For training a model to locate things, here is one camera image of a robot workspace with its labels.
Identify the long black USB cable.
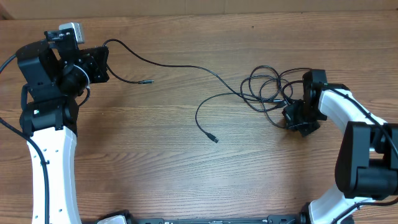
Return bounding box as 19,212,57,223
101,39,290,103

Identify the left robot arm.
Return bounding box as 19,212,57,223
1,40,109,223

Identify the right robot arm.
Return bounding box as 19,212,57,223
282,69,397,223

